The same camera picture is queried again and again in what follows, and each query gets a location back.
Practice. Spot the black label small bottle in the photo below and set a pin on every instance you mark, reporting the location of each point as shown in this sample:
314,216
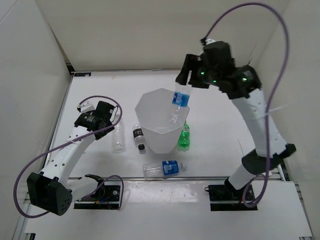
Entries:
138,137

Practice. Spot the clear unlabelled plastic bottle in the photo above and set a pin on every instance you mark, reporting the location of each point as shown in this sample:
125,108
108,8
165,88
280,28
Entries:
118,138

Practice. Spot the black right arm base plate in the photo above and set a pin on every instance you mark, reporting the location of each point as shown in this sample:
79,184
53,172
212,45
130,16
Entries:
223,200

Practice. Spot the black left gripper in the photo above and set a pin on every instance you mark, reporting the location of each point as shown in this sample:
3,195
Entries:
108,131

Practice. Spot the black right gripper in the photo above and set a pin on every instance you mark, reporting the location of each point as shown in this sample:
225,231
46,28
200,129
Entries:
190,61

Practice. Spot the blue label bottle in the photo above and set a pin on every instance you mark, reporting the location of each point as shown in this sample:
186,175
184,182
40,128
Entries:
165,169
180,102

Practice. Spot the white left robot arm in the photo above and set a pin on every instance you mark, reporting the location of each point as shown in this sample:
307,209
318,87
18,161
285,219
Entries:
51,189

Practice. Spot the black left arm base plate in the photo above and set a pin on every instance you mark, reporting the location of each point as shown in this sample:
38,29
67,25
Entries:
108,196

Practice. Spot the blue label bottle on table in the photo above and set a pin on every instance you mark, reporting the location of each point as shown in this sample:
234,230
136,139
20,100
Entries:
165,169

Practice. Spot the green plastic bottle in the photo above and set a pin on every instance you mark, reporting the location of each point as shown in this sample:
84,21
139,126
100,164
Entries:
184,142

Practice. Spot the white translucent plastic bin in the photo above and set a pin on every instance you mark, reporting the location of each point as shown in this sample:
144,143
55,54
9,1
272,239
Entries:
153,112

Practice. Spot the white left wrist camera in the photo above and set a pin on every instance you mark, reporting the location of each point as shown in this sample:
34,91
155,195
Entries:
85,107

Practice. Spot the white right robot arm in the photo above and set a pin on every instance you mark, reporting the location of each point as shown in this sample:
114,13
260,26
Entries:
244,88

